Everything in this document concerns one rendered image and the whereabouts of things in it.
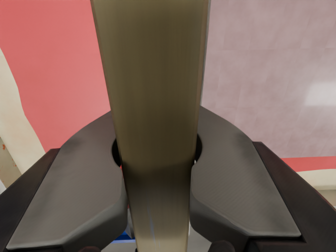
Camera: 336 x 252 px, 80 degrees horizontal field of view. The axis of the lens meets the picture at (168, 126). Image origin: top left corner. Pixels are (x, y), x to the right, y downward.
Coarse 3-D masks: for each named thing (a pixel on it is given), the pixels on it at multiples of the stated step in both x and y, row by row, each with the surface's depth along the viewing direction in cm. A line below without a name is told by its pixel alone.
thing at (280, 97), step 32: (32, 64) 23; (64, 64) 23; (96, 64) 24; (224, 64) 24; (256, 64) 24; (288, 64) 24; (320, 64) 25; (32, 96) 25; (64, 96) 26; (96, 96) 26; (224, 96) 26; (256, 96) 27; (288, 96) 27; (320, 96) 27; (64, 128) 28; (256, 128) 29; (288, 128) 30; (320, 128) 30; (288, 160) 33; (320, 160) 33
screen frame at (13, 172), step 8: (0, 144) 29; (0, 152) 28; (8, 152) 30; (0, 160) 28; (8, 160) 30; (0, 168) 28; (8, 168) 30; (16, 168) 31; (0, 176) 28; (8, 176) 30; (16, 176) 31; (0, 184) 29; (8, 184) 30; (0, 192) 30; (320, 192) 37; (328, 192) 37; (328, 200) 36
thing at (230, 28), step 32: (0, 0) 20; (32, 0) 20; (64, 0) 20; (224, 0) 21; (256, 0) 21; (288, 0) 21; (320, 0) 21; (0, 32) 21; (32, 32) 22; (64, 32) 22; (224, 32) 22; (256, 32) 22; (288, 32) 22; (320, 32) 23
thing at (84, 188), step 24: (96, 120) 10; (72, 144) 8; (96, 144) 8; (72, 168) 7; (96, 168) 7; (120, 168) 7; (48, 192) 6; (72, 192) 6; (96, 192) 6; (120, 192) 6; (24, 216) 6; (48, 216) 5; (72, 216) 5; (96, 216) 5; (120, 216) 6; (24, 240) 5; (48, 240) 5; (72, 240) 5; (96, 240) 6
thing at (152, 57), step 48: (96, 0) 5; (144, 0) 5; (192, 0) 5; (144, 48) 5; (192, 48) 5; (144, 96) 6; (192, 96) 6; (144, 144) 7; (192, 144) 7; (144, 192) 8; (144, 240) 10
